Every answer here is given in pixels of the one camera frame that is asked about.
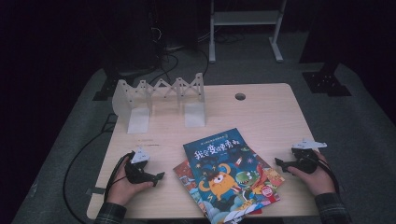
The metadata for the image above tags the black stand base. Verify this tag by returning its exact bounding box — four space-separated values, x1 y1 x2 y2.
92 73 120 102
302 60 353 97

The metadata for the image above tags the long black cable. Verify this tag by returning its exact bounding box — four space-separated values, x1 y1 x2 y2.
63 113 120 224

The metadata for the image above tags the colourful many-monsters picture book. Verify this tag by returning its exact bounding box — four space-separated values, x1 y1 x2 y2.
173 148 286 218

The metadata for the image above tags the grey tape strip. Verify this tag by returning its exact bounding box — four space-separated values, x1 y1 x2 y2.
86 187 106 196

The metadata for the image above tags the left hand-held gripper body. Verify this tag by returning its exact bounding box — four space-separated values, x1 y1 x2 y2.
123 147 154 185

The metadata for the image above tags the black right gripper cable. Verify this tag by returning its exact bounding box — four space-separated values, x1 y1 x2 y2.
306 153 340 194

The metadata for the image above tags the blue monster picture book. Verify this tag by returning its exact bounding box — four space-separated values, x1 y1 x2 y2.
182 128 281 224

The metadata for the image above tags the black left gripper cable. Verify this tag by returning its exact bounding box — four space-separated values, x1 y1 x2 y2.
103 150 135 202

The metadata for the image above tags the white metal desk frame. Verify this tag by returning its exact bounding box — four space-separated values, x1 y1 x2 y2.
208 0 288 64

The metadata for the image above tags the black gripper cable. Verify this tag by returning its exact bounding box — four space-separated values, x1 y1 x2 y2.
103 150 135 202
306 153 340 194

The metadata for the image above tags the person's left hand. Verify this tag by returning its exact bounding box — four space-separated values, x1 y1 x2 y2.
106 156 155 207

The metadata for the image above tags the person's right hand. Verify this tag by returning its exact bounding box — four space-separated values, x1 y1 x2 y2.
288 150 337 197

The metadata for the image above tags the black floor cable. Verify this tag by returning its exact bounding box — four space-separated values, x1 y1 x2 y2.
148 50 181 86
197 48 211 78

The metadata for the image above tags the white expandable book stand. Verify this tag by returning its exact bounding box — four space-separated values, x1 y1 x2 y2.
111 72 207 134

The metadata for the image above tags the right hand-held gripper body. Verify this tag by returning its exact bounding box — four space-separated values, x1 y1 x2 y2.
289 138 328 175

